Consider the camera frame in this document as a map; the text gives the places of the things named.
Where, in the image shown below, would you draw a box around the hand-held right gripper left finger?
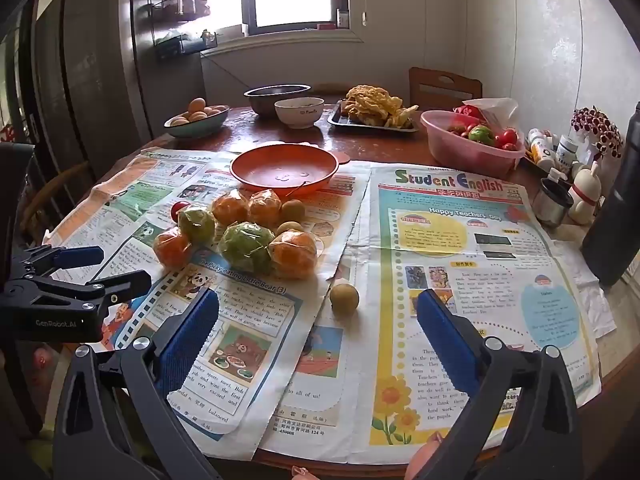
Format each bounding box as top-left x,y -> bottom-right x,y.
52,287 -> 223,480

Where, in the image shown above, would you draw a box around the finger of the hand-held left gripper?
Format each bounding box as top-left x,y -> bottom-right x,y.
80,269 -> 152,321
10,245 -> 105,281

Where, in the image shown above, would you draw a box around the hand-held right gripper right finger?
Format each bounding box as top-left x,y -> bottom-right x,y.
415,287 -> 583,480

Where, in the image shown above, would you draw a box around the green citrus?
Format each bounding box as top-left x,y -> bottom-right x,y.
217,221 -> 277,276
177,206 -> 217,246

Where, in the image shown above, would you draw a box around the orange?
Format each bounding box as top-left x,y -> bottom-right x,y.
247,188 -> 283,229
152,227 -> 195,269
211,189 -> 250,227
268,230 -> 319,281

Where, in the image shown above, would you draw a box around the orange plastic plate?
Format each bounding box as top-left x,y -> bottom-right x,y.
230,143 -> 352,197

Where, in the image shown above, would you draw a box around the curved wooden armchair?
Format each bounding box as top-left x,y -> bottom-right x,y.
20,160 -> 98,246

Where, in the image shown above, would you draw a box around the white cloth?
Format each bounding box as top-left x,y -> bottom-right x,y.
550,240 -> 618,336

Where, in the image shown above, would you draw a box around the teal oval bowl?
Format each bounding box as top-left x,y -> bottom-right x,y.
164,105 -> 231,139

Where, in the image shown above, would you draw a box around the grey refrigerator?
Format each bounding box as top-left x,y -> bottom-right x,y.
0,0 -> 206,196

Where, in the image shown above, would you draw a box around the steel cup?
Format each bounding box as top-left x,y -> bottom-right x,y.
531,177 -> 575,228

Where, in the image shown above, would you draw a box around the pink plastic basin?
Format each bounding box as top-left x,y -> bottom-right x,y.
420,110 -> 527,177

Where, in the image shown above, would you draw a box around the pile of brown eggs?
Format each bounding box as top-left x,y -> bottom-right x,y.
169,97 -> 227,127

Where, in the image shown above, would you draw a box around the white rabbit figurine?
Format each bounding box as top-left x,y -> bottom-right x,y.
567,160 -> 603,225

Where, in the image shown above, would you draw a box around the green tomato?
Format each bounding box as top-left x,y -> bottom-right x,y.
467,125 -> 497,148

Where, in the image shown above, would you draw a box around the pile of red tomatoes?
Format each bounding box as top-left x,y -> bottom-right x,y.
447,115 -> 521,152

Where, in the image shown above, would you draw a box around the white bottle yellow label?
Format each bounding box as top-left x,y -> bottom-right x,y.
526,128 -> 558,171

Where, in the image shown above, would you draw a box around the dark thermos flask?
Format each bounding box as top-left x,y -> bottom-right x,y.
581,101 -> 640,288

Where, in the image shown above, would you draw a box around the steel mixing bowl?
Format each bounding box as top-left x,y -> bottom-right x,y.
243,84 -> 313,118

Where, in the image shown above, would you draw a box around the white pill bottle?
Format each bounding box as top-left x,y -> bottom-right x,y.
556,135 -> 581,168

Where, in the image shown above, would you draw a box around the black hanging rack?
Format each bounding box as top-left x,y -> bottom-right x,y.
150,0 -> 219,62

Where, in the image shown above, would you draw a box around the white plastic bag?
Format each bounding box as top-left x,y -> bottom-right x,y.
462,97 -> 521,133

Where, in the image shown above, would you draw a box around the white ceramic bowl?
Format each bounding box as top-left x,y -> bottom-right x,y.
274,97 -> 325,130

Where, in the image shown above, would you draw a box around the fried dough pieces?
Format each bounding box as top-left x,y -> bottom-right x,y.
340,85 -> 420,128

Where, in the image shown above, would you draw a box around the wooden dining chair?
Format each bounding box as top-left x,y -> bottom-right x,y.
408,67 -> 484,112

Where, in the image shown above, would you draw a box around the red white flower decoration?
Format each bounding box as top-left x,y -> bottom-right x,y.
571,106 -> 625,158

